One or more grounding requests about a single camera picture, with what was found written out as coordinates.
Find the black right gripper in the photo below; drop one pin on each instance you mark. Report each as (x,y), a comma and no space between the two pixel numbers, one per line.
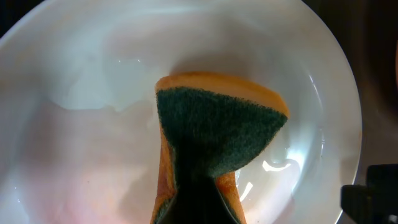
(376,201)

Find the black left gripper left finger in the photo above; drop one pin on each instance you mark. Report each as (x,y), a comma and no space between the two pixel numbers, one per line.
(179,212)

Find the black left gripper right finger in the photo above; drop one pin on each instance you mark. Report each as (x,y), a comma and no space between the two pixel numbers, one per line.
(213,207)

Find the orange green scrub sponge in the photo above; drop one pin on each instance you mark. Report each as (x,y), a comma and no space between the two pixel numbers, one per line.
(211,125)

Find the large brown tray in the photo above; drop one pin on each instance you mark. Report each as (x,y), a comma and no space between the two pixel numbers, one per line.
(367,32)

